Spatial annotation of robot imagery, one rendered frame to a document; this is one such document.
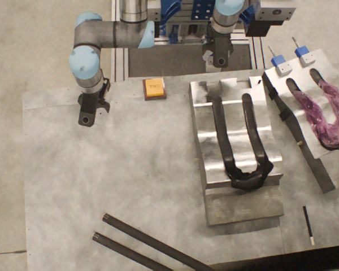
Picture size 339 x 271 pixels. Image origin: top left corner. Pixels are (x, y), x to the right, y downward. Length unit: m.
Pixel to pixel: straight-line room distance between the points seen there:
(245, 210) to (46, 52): 1.66
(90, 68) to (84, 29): 0.13
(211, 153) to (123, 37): 0.50
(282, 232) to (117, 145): 0.66
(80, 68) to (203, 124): 0.55
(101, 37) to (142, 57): 1.18
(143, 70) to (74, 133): 0.83
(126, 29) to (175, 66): 1.18
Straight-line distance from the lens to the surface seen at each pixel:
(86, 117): 1.26
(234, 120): 1.49
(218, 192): 1.44
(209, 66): 1.48
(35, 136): 1.59
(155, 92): 1.55
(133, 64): 2.30
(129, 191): 1.49
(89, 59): 1.09
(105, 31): 1.15
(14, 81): 2.62
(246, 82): 1.57
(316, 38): 2.83
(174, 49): 2.34
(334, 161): 1.52
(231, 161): 1.41
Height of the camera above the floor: 2.26
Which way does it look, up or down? 73 degrees down
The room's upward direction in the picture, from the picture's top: 6 degrees clockwise
